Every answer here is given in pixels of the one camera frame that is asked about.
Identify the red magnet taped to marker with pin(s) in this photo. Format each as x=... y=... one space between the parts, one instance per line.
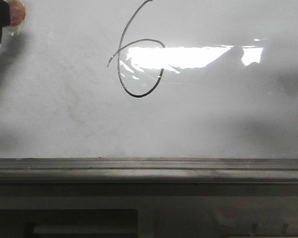
x=17 y=10

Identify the white whiteboard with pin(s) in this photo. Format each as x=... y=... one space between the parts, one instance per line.
x=165 y=78

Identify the grey aluminium whiteboard tray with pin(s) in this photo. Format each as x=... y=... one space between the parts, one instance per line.
x=177 y=170

